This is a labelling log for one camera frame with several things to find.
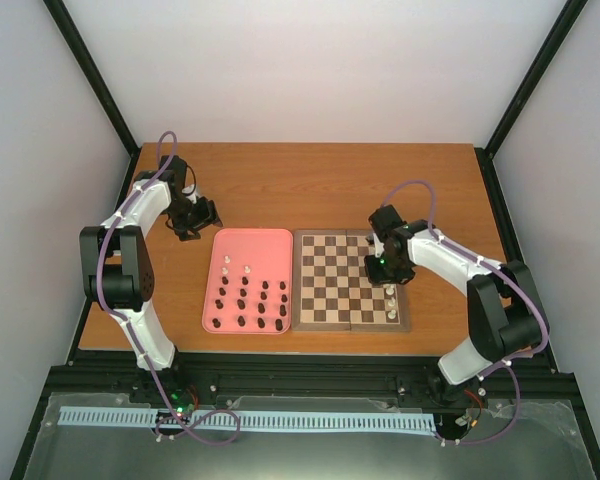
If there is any light blue cable duct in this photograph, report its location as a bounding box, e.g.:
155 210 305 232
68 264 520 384
57 406 436 436

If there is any black aluminium frame rail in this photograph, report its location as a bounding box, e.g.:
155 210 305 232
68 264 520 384
43 350 582 408

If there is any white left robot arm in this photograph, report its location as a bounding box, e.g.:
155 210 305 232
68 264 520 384
79 155 222 403

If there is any controller circuit board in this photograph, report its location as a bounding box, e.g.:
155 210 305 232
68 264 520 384
455 389 484 432
170 386 199 418

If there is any left controller circuit board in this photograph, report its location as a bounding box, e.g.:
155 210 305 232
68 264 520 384
170 386 199 418

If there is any right controller circuit board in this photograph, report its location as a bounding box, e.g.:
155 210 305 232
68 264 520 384
455 389 484 432

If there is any wooden chessboard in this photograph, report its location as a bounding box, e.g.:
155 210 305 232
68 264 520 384
291 230 411 333

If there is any pink plastic tray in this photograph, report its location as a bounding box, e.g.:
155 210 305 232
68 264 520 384
201 228 293 335

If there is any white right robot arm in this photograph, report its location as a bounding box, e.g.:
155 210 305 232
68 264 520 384
364 205 549 405

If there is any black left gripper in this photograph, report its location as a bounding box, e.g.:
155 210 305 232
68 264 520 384
165 197 224 242

